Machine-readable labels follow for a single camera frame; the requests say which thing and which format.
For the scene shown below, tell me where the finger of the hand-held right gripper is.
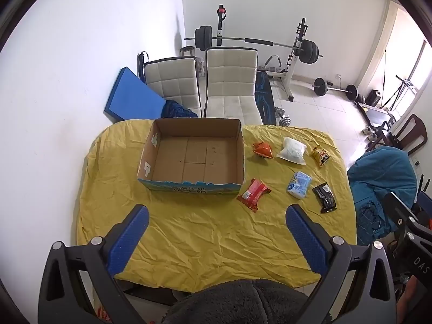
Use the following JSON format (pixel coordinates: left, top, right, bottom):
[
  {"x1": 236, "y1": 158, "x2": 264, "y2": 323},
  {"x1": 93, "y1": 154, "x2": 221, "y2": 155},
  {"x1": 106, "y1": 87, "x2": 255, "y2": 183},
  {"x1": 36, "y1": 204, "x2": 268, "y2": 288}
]
[{"x1": 383, "y1": 192, "x2": 423, "y2": 241}]

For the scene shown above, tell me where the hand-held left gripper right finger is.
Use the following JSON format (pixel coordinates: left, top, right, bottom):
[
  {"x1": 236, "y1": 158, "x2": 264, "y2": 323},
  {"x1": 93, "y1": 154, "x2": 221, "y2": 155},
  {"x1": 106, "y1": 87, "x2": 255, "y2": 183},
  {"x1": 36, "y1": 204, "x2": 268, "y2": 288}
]
[{"x1": 285, "y1": 204, "x2": 397, "y2": 324}]

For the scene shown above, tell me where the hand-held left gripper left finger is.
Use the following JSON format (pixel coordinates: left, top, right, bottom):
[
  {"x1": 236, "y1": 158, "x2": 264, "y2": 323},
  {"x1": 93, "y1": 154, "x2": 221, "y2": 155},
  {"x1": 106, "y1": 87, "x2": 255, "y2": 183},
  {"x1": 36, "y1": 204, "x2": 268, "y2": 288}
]
[{"x1": 38, "y1": 204, "x2": 150, "y2": 324}]

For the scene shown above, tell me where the black snack packet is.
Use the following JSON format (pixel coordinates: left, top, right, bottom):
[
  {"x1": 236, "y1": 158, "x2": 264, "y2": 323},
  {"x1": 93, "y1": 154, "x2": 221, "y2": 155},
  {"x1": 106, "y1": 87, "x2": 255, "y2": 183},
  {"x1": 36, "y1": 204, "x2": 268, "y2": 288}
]
[{"x1": 312, "y1": 183, "x2": 337, "y2": 214}]

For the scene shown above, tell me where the light blue tissue packet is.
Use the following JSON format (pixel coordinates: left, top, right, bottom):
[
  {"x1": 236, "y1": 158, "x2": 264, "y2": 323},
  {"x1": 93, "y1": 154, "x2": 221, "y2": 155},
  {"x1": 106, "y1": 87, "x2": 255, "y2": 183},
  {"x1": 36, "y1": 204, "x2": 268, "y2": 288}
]
[{"x1": 287, "y1": 171, "x2": 312, "y2": 198}]

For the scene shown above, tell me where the red snack packet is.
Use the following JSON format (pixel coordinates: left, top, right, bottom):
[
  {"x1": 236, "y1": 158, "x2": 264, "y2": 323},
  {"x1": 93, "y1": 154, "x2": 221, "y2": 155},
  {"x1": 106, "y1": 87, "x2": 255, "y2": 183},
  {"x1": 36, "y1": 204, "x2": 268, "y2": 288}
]
[{"x1": 237, "y1": 178, "x2": 271, "y2": 212}]

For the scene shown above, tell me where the yellow snack packet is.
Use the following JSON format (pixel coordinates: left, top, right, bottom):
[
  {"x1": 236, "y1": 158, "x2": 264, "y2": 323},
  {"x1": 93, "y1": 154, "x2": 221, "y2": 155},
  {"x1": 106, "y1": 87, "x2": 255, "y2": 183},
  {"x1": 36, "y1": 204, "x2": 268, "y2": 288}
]
[{"x1": 311, "y1": 146, "x2": 331, "y2": 167}]

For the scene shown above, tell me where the white soft packet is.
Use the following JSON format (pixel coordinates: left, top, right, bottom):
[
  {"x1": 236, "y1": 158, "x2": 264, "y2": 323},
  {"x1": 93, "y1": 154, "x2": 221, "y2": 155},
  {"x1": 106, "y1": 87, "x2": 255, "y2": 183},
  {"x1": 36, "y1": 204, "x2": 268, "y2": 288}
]
[{"x1": 277, "y1": 137, "x2": 307, "y2": 165}]

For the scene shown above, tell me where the orange snack packet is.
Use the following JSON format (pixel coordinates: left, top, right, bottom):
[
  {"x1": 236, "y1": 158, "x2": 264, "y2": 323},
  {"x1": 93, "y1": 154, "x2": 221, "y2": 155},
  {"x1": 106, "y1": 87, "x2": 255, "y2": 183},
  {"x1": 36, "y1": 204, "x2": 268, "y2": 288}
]
[{"x1": 252, "y1": 142, "x2": 273, "y2": 159}]

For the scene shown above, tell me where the cardboard box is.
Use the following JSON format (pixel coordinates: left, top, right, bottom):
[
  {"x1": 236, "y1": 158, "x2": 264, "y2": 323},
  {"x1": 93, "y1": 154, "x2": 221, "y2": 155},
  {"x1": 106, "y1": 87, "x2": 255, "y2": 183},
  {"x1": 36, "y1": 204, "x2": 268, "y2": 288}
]
[{"x1": 137, "y1": 118, "x2": 245, "y2": 196}]

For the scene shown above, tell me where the yellow tablecloth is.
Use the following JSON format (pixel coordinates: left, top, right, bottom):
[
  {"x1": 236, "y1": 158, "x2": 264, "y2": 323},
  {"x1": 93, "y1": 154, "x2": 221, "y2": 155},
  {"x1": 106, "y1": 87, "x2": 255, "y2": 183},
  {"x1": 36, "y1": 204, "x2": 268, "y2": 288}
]
[{"x1": 76, "y1": 119, "x2": 357, "y2": 292}]

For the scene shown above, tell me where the brown wooden chair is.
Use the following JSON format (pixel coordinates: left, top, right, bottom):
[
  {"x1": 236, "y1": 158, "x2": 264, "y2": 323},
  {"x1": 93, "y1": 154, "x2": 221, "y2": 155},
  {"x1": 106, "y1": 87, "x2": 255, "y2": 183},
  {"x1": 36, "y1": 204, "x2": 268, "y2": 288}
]
[{"x1": 388, "y1": 114, "x2": 428, "y2": 156}]

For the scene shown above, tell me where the grey fleece clothing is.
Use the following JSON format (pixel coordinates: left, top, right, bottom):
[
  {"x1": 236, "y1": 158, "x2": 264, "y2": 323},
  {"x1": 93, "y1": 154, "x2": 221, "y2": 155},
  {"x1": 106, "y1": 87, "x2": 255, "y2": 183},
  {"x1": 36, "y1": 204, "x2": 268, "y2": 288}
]
[{"x1": 162, "y1": 278, "x2": 325, "y2": 324}]

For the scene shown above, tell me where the chrome dumbbell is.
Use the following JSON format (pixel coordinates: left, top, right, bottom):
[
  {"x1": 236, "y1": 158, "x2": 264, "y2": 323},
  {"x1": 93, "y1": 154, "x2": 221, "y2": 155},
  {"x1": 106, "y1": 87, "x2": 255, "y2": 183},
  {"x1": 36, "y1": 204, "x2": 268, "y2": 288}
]
[{"x1": 275, "y1": 107, "x2": 291, "y2": 127}]

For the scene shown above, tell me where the dark blue knit cloth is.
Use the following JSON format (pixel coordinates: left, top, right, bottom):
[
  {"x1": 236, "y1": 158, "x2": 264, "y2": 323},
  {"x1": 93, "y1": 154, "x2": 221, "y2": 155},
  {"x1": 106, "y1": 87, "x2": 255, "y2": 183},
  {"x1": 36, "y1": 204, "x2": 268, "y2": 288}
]
[{"x1": 160, "y1": 100, "x2": 198, "y2": 119}]

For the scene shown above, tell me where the blue foam mat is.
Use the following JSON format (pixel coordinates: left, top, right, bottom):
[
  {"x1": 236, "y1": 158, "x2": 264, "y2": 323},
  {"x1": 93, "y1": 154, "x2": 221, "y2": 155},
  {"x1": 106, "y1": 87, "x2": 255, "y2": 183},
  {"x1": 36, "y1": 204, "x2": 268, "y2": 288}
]
[{"x1": 104, "y1": 67, "x2": 167, "y2": 122}]

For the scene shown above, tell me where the black weight bench pad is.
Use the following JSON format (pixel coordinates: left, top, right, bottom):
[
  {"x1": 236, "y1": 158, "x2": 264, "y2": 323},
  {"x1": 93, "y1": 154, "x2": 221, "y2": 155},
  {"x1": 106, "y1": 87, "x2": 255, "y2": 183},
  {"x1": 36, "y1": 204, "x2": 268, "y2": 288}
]
[{"x1": 255, "y1": 71, "x2": 275, "y2": 125}]

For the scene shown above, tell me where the short barbell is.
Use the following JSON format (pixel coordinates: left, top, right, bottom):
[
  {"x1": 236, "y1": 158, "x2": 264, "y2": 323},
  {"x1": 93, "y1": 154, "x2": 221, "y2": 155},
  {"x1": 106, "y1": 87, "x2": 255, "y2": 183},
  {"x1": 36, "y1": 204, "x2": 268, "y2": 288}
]
[{"x1": 312, "y1": 77, "x2": 359, "y2": 101}]

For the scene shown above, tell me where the white padded chair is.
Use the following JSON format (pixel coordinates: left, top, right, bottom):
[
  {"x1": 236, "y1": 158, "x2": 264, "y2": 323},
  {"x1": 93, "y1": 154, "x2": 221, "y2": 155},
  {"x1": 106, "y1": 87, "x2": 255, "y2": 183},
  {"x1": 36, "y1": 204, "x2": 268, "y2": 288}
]
[
  {"x1": 144, "y1": 56, "x2": 203, "y2": 119},
  {"x1": 203, "y1": 47, "x2": 264, "y2": 125}
]

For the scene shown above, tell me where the white weight bench rack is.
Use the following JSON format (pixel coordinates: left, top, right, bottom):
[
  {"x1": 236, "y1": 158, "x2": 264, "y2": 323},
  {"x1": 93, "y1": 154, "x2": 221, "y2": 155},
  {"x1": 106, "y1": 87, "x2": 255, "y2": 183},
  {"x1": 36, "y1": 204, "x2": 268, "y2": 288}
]
[{"x1": 216, "y1": 5, "x2": 309, "y2": 102}]

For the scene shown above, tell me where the glass balcony door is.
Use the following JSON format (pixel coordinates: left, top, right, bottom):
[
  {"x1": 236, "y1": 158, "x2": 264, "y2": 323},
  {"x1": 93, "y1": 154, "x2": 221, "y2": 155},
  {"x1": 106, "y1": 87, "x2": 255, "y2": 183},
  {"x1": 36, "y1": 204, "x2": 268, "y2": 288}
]
[{"x1": 358, "y1": 0, "x2": 432, "y2": 115}]

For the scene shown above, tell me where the barbell with black plates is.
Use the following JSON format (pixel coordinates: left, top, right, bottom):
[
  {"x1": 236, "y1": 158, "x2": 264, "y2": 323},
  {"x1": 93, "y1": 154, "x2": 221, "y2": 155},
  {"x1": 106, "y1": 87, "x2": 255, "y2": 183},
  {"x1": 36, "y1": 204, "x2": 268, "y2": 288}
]
[{"x1": 184, "y1": 25, "x2": 323, "y2": 65}]

